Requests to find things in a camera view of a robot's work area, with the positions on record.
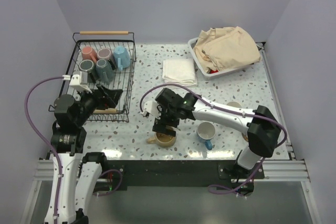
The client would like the white plastic basin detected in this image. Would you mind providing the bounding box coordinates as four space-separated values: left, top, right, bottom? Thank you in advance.
187 38 255 80

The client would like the blue speckled mug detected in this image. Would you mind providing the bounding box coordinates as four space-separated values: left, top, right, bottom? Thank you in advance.
196 122 216 151

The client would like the black wire dish rack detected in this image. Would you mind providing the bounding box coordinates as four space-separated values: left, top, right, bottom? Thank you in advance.
66 32 137 122

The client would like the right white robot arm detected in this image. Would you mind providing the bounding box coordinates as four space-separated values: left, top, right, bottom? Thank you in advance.
143 88 281 178

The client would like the salmon pink mug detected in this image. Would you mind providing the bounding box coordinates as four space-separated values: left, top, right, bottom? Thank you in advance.
81 46 98 63

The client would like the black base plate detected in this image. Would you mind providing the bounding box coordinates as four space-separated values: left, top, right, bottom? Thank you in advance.
103 160 252 190

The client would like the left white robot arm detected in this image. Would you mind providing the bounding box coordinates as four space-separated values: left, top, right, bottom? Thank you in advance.
44 86 123 223

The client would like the grey green faceted mug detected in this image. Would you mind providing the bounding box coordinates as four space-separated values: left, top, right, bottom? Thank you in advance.
96 59 114 83

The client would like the dark green glossy mug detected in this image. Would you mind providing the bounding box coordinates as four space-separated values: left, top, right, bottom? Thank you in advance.
79 59 98 83

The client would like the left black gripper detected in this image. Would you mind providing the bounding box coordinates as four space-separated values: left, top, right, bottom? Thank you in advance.
75 82 122 125

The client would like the tan glazed round mug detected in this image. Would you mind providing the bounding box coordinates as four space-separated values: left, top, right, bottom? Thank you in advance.
146 133 176 148

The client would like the purple mug black handle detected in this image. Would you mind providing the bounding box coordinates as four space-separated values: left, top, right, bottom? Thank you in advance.
97 48 113 61

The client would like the beige cloth bag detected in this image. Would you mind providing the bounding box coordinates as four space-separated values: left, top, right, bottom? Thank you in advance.
193 26 260 72

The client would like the folded white towel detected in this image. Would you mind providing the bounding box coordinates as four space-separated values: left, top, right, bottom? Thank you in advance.
162 58 198 87

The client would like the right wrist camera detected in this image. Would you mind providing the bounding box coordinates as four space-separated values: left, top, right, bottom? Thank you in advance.
141 101 161 119

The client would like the pale pink mug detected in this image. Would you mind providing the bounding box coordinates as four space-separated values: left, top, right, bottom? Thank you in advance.
226 101 242 109

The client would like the light blue faceted mug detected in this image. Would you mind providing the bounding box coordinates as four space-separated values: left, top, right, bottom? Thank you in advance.
113 46 131 71

